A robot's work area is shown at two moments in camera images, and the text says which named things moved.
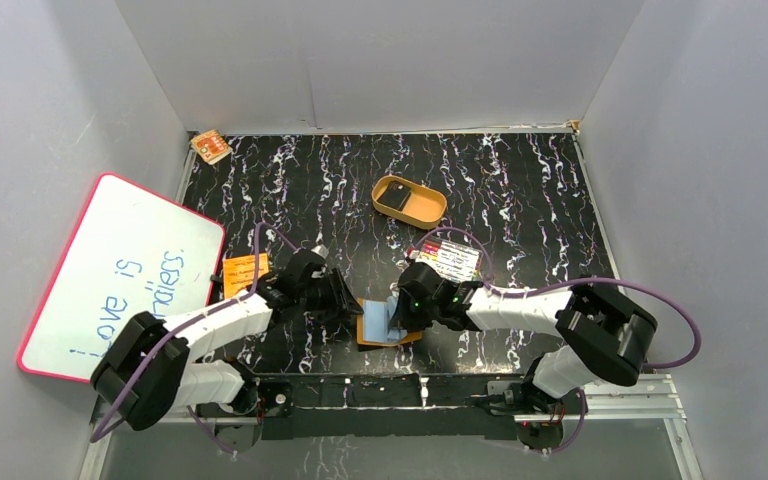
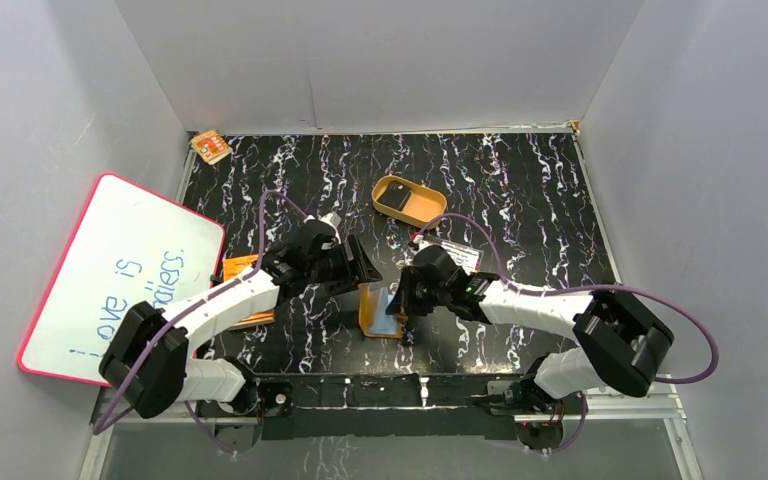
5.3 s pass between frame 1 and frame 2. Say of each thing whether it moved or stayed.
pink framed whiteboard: stayed
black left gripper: moved
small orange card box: stayed
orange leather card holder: moved
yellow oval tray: stayed
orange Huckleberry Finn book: stayed
